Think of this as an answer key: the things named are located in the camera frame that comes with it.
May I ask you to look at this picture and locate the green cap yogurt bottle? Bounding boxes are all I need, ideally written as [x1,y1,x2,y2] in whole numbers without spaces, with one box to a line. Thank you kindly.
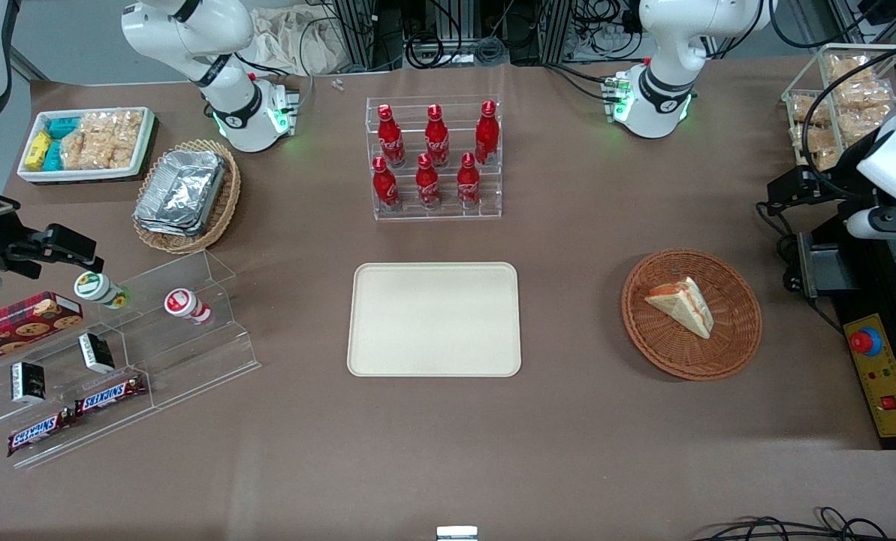
[73,270,132,310]

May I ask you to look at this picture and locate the black machine power cable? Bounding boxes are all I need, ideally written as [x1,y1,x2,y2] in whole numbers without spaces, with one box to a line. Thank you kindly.
[755,201,846,335]

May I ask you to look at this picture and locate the yellow control panel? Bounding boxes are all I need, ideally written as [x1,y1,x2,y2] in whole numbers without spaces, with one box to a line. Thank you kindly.
[843,313,896,439]

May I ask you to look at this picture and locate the triangular sandwich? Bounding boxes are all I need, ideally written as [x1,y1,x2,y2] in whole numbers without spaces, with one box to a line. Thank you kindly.
[644,276,716,340]

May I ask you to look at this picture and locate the small black drink carton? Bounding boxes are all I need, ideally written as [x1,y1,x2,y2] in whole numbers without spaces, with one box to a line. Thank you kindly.
[10,361,48,406]
[77,332,116,375]

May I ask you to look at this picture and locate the clear bag rice crackers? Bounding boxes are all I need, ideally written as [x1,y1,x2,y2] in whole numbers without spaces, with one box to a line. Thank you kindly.
[60,112,112,171]
[105,110,145,169]

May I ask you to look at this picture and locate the grey metal box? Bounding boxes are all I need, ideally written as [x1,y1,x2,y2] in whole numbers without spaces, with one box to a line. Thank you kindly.
[796,231,861,301]

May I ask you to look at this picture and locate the red tartan cookie box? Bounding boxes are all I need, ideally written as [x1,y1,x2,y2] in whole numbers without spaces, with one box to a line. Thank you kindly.
[0,291,85,370]

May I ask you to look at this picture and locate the red cola bottle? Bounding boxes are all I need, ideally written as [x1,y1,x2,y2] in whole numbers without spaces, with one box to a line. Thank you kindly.
[372,156,402,212]
[415,153,442,210]
[424,104,451,168]
[376,104,407,168]
[456,153,482,210]
[474,100,501,165]

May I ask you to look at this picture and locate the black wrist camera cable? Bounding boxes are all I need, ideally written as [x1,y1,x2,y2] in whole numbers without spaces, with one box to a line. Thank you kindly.
[811,36,896,181]

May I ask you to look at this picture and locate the bagged fried snack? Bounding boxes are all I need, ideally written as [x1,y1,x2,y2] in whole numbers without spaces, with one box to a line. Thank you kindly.
[837,107,885,145]
[790,123,839,172]
[826,53,874,84]
[832,78,896,113]
[789,93,833,125]

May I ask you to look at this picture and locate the cream rectangular tray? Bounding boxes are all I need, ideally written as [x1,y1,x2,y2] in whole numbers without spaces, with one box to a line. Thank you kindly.
[347,261,523,378]

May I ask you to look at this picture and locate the light wicker basket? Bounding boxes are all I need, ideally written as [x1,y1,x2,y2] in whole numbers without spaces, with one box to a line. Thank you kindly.
[132,138,242,255]

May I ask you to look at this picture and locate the clear acrylic step display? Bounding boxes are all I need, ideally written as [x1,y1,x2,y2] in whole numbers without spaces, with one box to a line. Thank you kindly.
[0,249,261,471]

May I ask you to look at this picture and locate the beige cloth bag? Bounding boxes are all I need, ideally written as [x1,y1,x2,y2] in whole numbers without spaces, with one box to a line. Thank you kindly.
[251,6,338,77]

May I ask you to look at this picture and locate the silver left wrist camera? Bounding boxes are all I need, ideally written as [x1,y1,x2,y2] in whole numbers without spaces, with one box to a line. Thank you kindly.
[846,208,896,242]

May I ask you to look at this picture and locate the snickers chocolate bar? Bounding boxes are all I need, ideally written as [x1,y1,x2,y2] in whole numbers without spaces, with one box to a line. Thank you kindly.
[74,373,149,417]
[6,409,76,458]

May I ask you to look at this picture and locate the white rectangular snack bin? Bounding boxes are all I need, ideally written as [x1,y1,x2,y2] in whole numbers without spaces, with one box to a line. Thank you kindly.
[17,106,156,185]

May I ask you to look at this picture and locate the white wire rack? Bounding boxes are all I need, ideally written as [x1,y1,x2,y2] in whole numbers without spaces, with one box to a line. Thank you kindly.
[781,43,896,198]

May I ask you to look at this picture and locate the aluminium frame profile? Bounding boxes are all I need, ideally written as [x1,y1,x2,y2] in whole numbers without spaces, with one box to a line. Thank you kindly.
[331,0,407,73]

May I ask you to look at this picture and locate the black machine housing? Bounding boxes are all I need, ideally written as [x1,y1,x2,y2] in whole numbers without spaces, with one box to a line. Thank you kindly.
[796,216,896,452]

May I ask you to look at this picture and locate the black floor cables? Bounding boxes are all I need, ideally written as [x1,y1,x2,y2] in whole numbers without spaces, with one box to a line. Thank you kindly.
[689,506,896,541]

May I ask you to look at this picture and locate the red emergency stop button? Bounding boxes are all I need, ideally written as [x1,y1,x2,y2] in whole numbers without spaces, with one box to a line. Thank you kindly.
[849,326,885,358]

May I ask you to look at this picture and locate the yellow snack packet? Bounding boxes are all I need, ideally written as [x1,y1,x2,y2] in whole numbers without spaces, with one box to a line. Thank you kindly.
[25,131,53,171]

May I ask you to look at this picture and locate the stacked aluminium foil containers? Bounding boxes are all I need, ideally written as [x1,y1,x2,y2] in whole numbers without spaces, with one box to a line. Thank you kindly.
[133,149,228,238]

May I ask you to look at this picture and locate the black background cable bundle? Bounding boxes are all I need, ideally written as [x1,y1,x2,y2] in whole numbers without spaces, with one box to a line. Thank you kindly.
[406,0,644,67]

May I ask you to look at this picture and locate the clear acrylic bottle rack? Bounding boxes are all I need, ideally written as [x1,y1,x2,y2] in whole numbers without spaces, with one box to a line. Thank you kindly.
[365,95,503,222]

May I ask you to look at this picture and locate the brown wicker basket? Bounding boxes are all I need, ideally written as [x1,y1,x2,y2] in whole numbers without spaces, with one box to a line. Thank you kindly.
[620,248,763,382]

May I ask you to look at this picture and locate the red cap yogurt bottle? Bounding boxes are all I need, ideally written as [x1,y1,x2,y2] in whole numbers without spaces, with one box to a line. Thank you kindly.
[164,288,214,326]

